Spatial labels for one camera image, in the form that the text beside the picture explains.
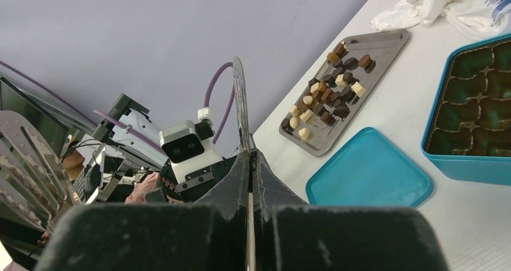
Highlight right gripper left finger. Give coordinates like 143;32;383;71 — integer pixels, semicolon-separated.
36;152;249;270

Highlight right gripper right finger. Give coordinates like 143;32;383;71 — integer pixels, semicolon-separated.
252;149;448;270

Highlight stainless steel tray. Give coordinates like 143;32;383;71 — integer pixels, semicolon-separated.
279;30;410;157

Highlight metal serving tongs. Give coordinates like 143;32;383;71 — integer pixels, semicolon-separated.
233;56;256;270

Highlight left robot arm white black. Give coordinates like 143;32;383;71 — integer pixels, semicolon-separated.
92;93;168;171

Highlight white chocolate square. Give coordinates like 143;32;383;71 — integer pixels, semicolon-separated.
351;81;366;98

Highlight teal chocolate box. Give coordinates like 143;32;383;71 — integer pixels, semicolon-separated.
421;34;510;185

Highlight teal box lid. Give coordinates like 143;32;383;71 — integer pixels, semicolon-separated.
305;127;434;208

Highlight white crumpled cloth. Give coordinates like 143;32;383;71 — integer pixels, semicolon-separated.
371;0;510;41

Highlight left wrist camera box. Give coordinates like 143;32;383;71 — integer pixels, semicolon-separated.
159;119;223;185

